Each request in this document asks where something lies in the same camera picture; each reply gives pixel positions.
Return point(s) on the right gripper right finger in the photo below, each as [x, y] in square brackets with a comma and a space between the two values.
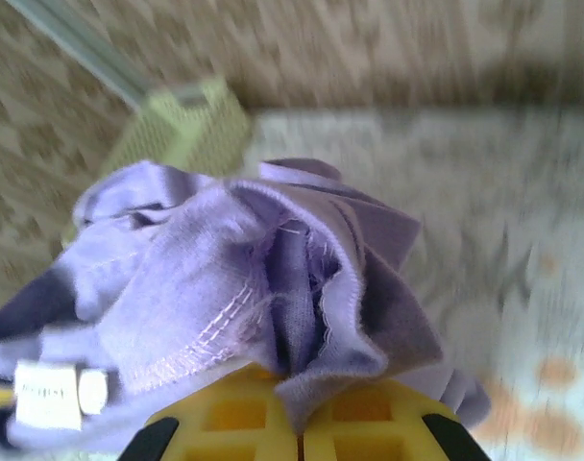
[369, 432]

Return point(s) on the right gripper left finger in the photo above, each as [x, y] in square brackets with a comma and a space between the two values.
[225, 432]

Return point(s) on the purple t-shirt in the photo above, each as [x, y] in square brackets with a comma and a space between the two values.
[177, 288]

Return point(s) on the floral tablecloth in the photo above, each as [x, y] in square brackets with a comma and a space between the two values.
[417, 192]

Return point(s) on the green plastic basket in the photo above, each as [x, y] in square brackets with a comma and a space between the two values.
[205, 134]

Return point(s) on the aluminium frame post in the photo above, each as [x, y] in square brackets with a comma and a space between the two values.
[80, 44]

